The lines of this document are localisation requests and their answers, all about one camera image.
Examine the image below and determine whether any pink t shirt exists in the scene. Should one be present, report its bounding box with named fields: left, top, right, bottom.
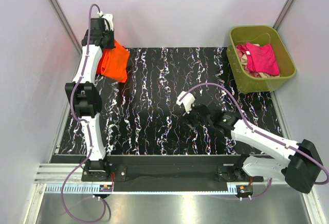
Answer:
left=236, top=42, right=281, bottom=77

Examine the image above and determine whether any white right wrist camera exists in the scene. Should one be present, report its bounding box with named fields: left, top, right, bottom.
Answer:
left=176, top=91, right=195, bottom=114

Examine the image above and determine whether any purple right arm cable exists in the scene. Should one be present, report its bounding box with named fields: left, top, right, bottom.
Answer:
left=178, top=82, right=329, bottom=200

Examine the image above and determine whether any right corner aluminium post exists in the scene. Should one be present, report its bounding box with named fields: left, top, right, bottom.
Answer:
left=273, top=0, right=296, bottom=31

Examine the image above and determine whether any white slotted cable duct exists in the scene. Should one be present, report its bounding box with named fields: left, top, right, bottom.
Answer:
left=45, top=183, right=237, bottom=195

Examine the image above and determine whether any left corner aluminium post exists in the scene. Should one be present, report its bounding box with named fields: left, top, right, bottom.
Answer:
left=48, top=0, right=82, bottom=55

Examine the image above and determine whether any orange t shirt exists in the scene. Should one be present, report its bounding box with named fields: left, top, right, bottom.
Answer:
left=96, top=40, right=130, bottom=83

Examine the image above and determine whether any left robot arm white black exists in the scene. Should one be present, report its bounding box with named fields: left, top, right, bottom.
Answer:
left=65, top=14, right=114, bottom=181

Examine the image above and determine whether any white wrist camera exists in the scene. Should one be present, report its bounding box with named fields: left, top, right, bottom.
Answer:
left=97, top=11, right=114, bottom=31
left=176, top=91, right=195, bottom=114

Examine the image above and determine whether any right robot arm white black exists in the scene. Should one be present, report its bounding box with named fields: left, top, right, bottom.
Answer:
left=183, top=101, right=322, bottom=194

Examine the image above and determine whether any corner aluminium post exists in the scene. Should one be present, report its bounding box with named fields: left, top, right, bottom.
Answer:
left=48, top=0, right=82, bottom=55
left=273, top=0, right=296, bottom=31

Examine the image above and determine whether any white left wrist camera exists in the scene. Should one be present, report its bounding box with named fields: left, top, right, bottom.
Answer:
left=97, top=11, right=114, bottom=31

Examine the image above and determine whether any olive green plastic bin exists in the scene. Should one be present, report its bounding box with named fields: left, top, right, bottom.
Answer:
left=227, top=25, right=297, bottom=94

